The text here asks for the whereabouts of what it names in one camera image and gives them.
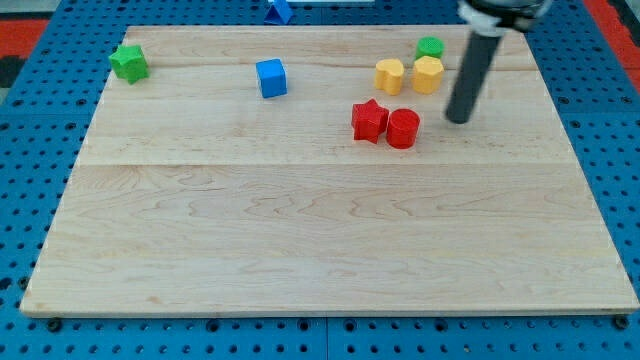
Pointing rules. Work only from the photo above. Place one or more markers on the red cylinder block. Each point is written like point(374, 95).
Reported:
point(402, 128)

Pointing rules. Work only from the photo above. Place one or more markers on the red star block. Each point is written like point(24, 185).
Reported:
point(369, 121)

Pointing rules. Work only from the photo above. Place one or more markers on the yellow hexagon block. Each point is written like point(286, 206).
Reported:
point(427, 74)

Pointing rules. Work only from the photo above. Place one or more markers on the black white rod mount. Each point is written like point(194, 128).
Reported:
point(495, 17)

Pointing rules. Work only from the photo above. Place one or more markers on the wooden board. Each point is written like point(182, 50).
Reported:
point(194, 196)

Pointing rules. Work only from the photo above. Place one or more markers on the blue cube block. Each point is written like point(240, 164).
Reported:
point(272, 78)

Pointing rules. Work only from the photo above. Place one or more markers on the blue triangle block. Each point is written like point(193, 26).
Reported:
point(279, 13)

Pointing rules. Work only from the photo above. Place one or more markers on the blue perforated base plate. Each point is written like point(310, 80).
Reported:
point(60, 55)

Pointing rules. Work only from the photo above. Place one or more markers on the green star block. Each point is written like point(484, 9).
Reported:
point(128, 63)

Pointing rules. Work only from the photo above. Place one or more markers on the yellow heart block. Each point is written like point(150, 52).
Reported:
point(389, 74)

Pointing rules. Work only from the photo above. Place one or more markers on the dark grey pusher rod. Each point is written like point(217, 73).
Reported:
point(473, 70)

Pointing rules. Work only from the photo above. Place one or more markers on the green cylinder block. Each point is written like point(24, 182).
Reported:
point(429, 46)

